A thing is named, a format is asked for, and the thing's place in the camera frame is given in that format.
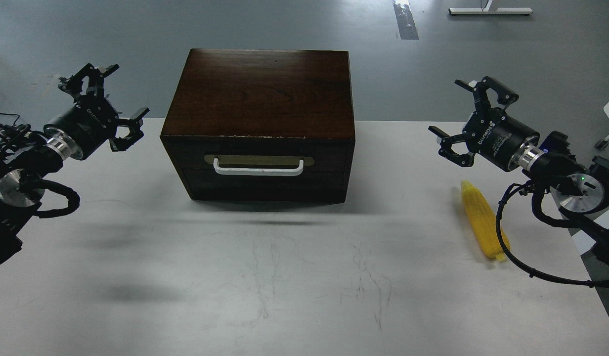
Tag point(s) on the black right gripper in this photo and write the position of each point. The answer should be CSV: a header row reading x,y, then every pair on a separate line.
x,y
500,138

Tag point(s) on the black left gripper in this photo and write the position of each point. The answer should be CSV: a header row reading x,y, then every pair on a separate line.
x,y
91,120

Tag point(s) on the wooden drawer with white handle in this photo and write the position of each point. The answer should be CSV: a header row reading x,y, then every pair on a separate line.
x,y
228,168

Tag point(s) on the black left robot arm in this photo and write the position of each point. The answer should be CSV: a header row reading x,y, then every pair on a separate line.
x,y
27,156

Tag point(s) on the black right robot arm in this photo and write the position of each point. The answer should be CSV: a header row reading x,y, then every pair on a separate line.
x,y
564,192

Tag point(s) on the yellow corn cob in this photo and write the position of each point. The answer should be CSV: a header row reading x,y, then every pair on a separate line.
x,y
482,220

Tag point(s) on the white table leg base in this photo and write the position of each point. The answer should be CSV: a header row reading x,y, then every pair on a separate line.
x,y
491,7

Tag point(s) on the dark wooden cabinet box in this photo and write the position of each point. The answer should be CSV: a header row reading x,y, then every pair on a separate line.
x,y
275,94

